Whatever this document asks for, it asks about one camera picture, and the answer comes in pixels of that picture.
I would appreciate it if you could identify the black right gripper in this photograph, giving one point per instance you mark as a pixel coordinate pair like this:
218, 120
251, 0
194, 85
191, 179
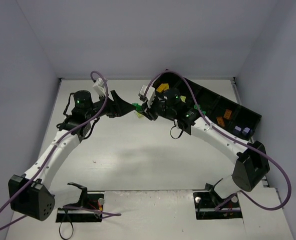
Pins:
149, 112

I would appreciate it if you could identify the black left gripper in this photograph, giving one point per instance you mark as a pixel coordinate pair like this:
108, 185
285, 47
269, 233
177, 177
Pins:
113, 107

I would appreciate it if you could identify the green lego from stack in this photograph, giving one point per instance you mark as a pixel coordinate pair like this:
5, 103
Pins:
138, 107

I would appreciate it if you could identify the yellow lego brick from stack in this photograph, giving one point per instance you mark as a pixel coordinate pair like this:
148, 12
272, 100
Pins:
163, 87

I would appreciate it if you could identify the brown lego plate from stack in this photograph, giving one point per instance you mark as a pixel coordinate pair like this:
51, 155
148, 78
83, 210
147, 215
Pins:
227, 115

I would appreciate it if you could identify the brown lego brick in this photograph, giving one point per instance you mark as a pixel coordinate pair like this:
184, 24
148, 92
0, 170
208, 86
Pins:
220, 121

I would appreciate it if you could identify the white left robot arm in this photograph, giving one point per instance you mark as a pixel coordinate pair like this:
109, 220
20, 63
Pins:
30, 192

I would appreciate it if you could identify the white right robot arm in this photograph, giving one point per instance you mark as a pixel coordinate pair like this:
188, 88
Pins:
249, 166

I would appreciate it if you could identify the black compartment sorting tray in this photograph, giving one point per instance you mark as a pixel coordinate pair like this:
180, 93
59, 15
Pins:
214, 104

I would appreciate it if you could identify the lavender lego in tray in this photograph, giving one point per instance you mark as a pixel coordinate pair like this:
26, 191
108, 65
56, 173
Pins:
246, 131

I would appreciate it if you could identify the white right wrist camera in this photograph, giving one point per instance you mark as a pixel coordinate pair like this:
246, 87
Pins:
147, 95

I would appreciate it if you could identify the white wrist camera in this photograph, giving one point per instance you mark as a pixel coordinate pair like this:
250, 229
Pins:
147, 95
100, 87

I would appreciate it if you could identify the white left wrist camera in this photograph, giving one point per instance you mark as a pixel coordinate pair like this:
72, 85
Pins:
100, 87

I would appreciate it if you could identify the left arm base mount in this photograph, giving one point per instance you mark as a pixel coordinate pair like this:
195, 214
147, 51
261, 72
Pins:
81, 216

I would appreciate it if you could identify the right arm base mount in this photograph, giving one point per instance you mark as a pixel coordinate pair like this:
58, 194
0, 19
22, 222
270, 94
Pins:
210, 207

